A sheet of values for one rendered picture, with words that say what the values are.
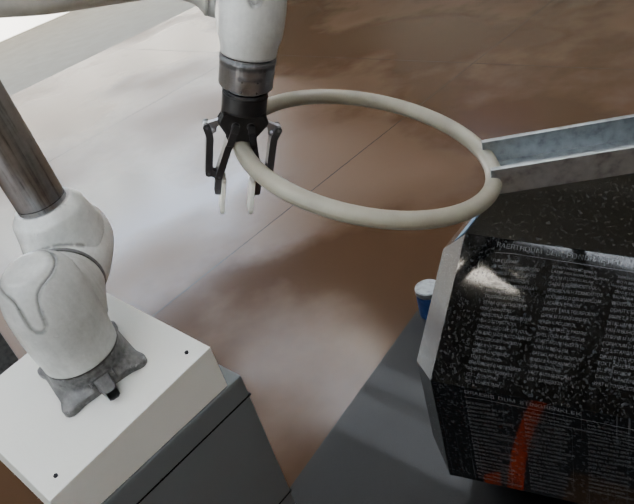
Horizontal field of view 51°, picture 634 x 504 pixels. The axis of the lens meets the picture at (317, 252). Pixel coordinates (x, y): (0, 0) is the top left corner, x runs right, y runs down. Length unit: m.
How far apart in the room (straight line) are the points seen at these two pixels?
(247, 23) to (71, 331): 0.63
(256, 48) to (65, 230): 0.57
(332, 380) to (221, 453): 1.08
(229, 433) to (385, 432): 0.89
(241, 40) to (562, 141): 0.62
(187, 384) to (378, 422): 1.07
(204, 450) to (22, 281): 0.50
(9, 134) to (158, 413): 0.58
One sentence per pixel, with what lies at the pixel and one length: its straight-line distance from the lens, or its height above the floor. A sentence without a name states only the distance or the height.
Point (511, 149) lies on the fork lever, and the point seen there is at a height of 1.12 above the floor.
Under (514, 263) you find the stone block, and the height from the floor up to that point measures 0.81.
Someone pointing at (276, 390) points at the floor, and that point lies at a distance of 2.52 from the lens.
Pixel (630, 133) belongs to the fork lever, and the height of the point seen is 1.11.
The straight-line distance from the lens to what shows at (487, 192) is 1.14.
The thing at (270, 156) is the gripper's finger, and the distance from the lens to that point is 1.16.
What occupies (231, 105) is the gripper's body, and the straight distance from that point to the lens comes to 1.09.
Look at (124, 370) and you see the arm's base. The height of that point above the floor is 0.92.
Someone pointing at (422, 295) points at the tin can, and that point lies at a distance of 2.52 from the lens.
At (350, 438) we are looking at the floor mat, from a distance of 2.27.
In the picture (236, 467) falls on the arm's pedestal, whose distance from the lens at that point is 1.52.
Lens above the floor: 1.73
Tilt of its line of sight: 33 degrees down
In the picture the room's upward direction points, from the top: 16 degrees counter-clockwise
